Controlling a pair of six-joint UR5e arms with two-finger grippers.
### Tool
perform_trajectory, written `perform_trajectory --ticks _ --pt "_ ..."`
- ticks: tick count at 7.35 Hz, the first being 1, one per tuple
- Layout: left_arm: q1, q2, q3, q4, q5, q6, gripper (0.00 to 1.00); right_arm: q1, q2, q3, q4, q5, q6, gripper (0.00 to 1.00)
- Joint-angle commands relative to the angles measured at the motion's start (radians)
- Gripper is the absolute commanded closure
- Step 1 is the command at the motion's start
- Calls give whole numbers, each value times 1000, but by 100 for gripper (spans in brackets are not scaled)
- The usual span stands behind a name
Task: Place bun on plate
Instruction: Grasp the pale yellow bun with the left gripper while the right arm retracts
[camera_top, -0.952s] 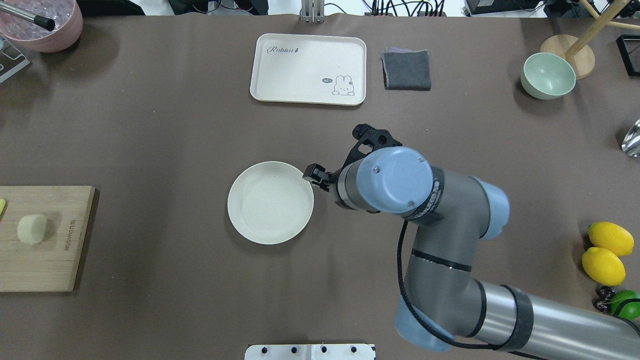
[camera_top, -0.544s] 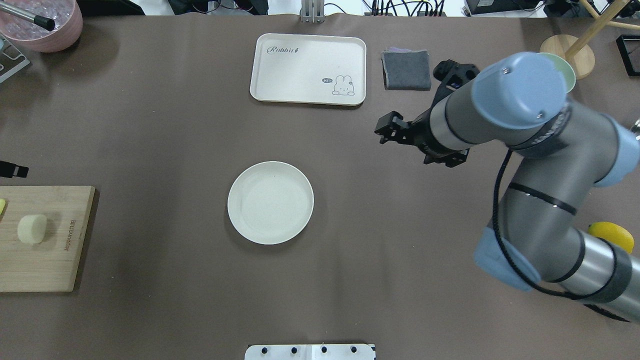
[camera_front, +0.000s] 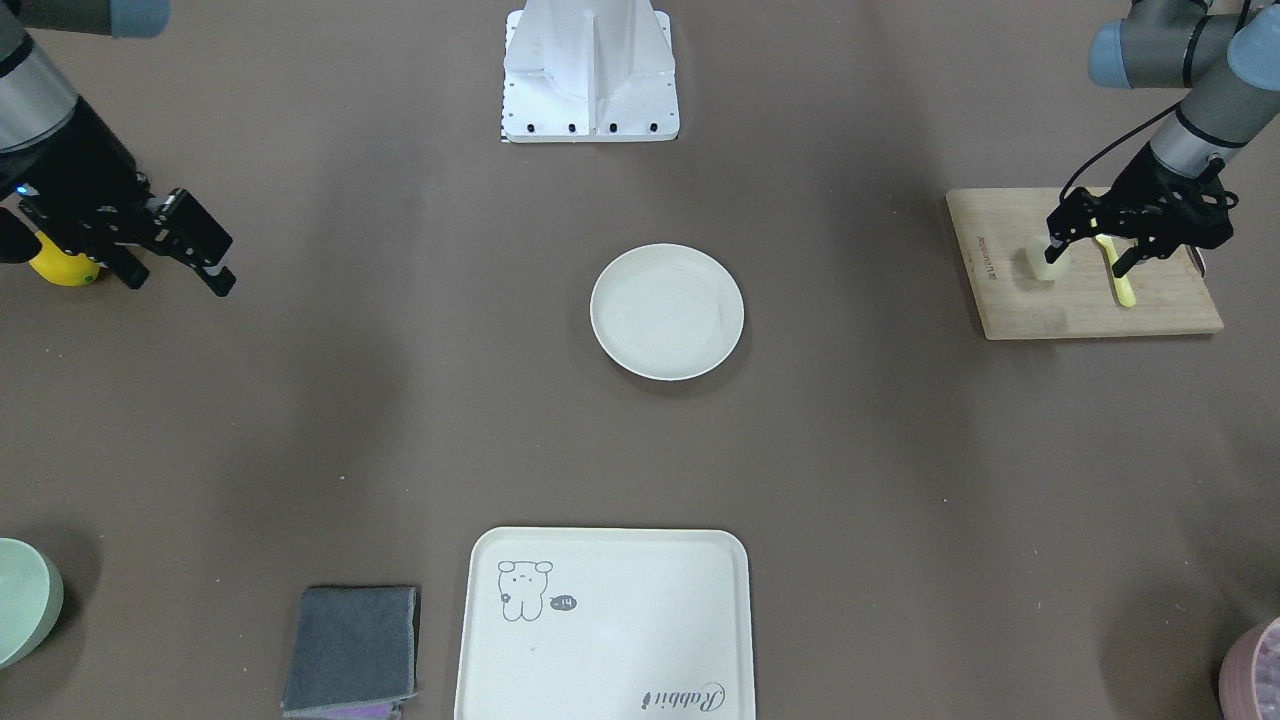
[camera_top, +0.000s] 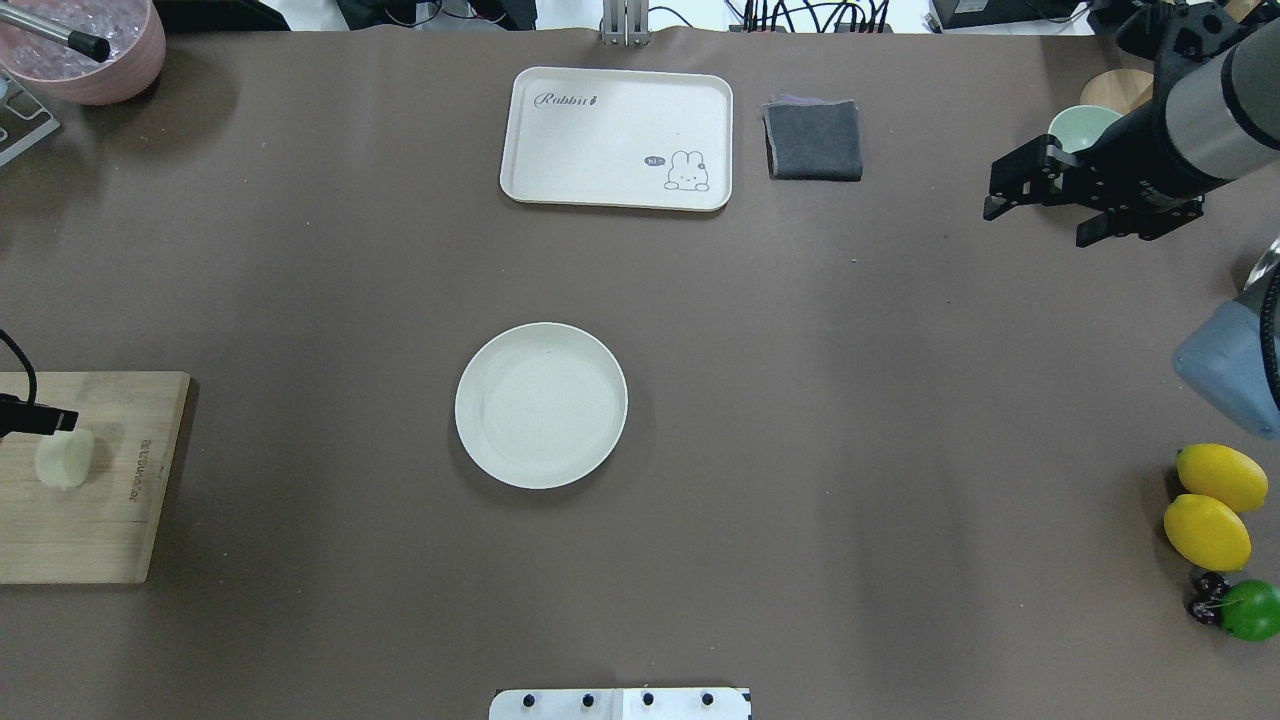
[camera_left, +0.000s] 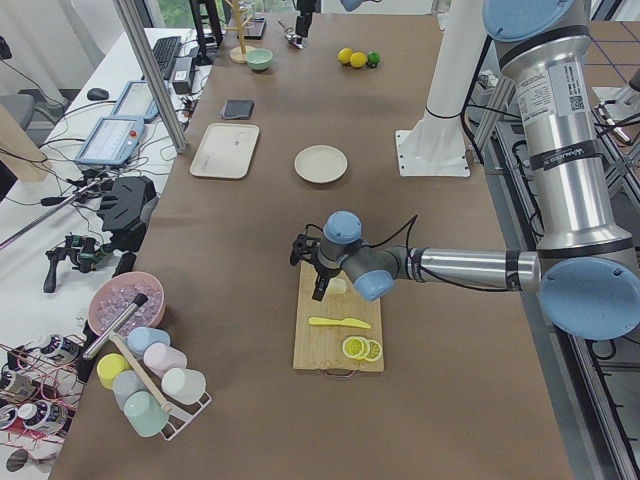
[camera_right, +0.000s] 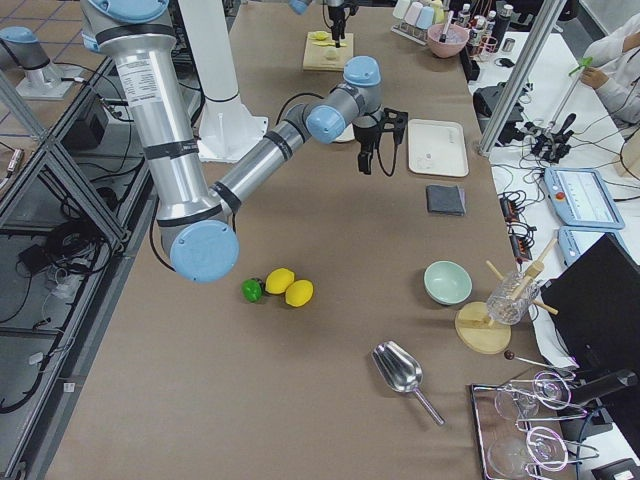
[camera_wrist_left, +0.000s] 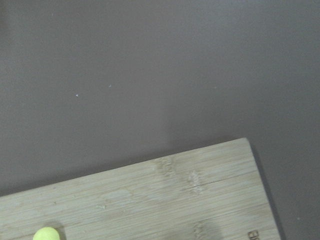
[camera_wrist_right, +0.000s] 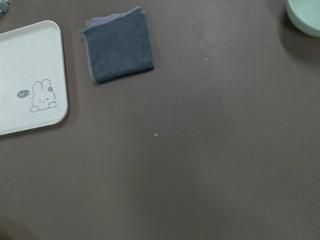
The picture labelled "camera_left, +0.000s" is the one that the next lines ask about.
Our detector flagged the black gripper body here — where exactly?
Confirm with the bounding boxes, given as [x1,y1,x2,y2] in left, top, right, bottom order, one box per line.
[289,233,345,279]

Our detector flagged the white steamed bun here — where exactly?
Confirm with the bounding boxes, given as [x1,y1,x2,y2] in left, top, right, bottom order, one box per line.
[326,278,347,295]

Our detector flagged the cream round plate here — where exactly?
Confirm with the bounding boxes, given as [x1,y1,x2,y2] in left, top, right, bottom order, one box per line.
[294,145,348,184]

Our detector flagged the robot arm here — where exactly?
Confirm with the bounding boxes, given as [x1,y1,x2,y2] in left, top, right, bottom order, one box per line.
[290,1,639,340]
[292,0,366,38]

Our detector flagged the cream rabbit tray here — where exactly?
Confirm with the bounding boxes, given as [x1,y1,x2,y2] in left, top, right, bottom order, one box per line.
[189,123,260,180]

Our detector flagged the black glass tray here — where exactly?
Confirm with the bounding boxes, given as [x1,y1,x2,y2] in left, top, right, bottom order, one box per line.
[243,18,266,40]

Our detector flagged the yellow plastic knife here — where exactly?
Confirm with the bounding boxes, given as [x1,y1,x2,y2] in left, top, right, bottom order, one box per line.
[308,316,371,330]

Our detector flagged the wooden cutting board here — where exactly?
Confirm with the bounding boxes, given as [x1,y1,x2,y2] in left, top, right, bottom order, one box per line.
[293,262,385,375]

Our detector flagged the lemon slices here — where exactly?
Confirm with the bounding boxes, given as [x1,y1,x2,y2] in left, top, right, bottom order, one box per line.
[341,336,383,363]

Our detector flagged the grey folded cloth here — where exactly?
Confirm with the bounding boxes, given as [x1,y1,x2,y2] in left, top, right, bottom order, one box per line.
[220,99,254,120]

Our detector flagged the metal tongs black tip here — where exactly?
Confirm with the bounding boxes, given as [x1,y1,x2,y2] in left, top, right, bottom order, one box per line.
[82,293,148,361]

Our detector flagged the pink plastic cup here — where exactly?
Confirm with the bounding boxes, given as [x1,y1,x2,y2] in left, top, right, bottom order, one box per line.
[143,342,188,377]

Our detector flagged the blue plastic cup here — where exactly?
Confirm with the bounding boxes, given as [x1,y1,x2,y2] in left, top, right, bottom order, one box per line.
[127,327,171,358]

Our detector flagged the green bowl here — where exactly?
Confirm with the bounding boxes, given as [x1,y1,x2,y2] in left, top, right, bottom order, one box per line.
[245,48,274,72]

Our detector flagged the lower yellow lemon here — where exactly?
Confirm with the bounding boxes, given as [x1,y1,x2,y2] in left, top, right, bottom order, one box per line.
[349,52,368,69]

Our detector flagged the yellow lemon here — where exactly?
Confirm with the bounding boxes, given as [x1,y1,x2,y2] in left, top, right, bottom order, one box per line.
[337,48,353,65]
[349,52,368,69]

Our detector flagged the upper yellow lemon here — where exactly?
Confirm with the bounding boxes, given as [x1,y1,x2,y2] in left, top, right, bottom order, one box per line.
[337,48,353,65]

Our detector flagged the white cup rack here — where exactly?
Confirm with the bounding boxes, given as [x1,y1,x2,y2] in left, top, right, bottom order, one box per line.
[160,392,213,441]

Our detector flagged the green lime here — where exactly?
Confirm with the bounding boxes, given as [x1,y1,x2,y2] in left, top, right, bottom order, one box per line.
[367,51,381,68]

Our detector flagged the pink ice bowl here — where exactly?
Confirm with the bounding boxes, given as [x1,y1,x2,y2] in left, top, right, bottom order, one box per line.
[88,271,166,337]

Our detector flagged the wooden cup stand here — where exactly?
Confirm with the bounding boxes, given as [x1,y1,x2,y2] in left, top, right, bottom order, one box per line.
[225,0,254,64]

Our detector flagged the metal scoop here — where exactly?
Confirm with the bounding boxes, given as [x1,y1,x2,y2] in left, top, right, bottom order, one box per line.
[278,20,304,50]

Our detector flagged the blue teach pendant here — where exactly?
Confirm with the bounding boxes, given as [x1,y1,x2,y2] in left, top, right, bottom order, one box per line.
[111,80,158,123]
[74,116,145,166]

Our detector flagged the grey-blue plastic cup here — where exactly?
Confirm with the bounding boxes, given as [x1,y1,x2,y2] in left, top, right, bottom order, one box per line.
[112,370,147,410]

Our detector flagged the mint plastic cup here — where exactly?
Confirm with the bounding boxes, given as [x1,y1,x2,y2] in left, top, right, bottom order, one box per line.
[123,391,169,438]

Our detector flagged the yellow-green plastic cup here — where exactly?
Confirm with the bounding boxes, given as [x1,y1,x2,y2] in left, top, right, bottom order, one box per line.
[97,353,131,390]

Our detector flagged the black keyboard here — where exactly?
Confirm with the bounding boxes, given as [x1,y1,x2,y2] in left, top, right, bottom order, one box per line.
[152,36,181,80]

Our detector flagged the black computer mouse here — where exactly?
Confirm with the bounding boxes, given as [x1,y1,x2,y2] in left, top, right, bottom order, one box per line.
[86,87,110,101]

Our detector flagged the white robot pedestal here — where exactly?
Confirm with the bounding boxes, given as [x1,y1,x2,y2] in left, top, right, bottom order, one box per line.
[396,0,487,178]

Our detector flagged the aluminium frame post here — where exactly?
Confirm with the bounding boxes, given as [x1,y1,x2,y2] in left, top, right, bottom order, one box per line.
[113,0,187,154]

